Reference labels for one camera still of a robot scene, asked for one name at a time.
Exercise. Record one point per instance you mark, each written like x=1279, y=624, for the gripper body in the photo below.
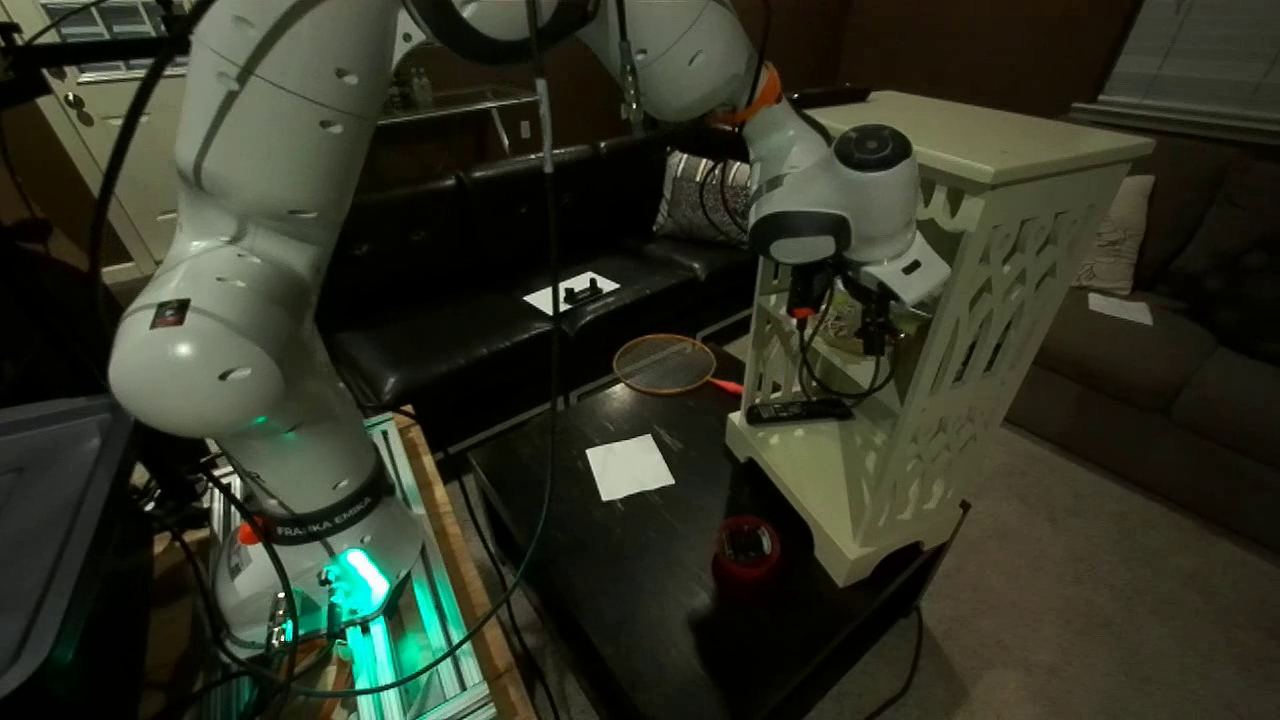
x=874, y=322

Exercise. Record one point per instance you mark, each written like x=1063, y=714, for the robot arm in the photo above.
x=270, y=200

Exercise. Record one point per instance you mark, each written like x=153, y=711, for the yellow plate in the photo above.
x=842, y=330

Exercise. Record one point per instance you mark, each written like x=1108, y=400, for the white carved shelf unit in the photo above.
x=1000, y=300

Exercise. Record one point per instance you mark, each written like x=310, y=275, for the black remote control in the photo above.
x=800, y=411

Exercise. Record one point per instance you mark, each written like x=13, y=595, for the orange badminton racket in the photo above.
x=664, y=364

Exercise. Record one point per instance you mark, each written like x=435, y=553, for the striped grey pillow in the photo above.
x=690, y=205

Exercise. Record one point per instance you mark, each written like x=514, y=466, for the white paper sheet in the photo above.
x=1120, y=308
x=629, y=467
x=545, y=297

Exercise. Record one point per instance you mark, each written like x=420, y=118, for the beige pillow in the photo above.
x=1115, y=245

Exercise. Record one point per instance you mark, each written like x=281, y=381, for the red tape roll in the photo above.
x=747, y=553

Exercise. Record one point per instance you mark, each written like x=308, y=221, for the brown fabric sofa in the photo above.
x=1150, y=400

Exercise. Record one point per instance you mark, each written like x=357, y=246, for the black leather sofa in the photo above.
x=470, y=330

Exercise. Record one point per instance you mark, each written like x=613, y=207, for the window with blinds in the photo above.
x=1200, y=60

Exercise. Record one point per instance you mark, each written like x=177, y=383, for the glass console table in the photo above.
x=460, y=105

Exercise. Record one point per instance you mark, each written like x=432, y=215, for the white door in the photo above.
x=130, y=170

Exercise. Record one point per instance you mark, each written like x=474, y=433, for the grey plastic bin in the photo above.
x=50, y=520

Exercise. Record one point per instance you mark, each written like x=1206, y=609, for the small black bracket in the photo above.
x=582, y=294

